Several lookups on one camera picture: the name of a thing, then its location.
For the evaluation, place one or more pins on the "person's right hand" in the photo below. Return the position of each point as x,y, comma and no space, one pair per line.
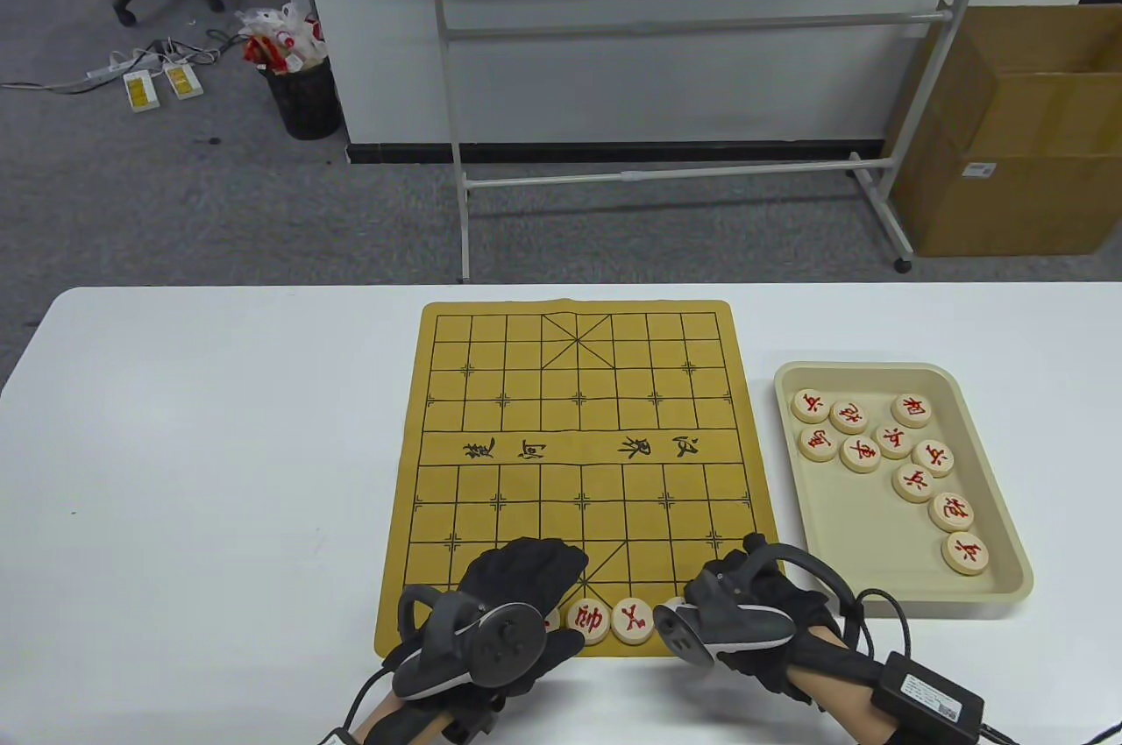
763,668

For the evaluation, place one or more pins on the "person's left hand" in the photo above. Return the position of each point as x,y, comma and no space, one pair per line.
521,570

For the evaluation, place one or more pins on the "round wooden chess piece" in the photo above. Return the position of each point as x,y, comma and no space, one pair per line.
589,620
552,618
633,620
668,605

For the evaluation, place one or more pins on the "group of Chinese chess pieces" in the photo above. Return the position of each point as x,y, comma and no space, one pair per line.
811,405

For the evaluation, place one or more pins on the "person's left forearm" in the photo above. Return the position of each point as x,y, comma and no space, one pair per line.
379,723

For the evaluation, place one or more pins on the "yellow chess board mat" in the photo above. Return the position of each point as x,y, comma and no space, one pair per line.
526,517

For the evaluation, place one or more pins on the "black white handheld controller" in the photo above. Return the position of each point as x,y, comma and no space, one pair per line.
745,627
513,644

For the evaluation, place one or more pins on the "black flat glove band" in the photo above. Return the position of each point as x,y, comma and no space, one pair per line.
833,659

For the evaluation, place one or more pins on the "beige plastic tray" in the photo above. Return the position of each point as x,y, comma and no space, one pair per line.
859,552

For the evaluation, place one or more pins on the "black rectangular wrist box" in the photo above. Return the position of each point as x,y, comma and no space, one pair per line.
925,692

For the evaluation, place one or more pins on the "black trash bin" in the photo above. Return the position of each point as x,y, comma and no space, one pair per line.
307,105

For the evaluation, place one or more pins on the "brown cardboard box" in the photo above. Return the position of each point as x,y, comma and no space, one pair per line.
1008,210

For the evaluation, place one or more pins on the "white red plastic trash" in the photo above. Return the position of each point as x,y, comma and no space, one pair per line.
280,39

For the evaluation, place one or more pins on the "yellow white power strip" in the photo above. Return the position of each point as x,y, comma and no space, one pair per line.
182,81
140,90

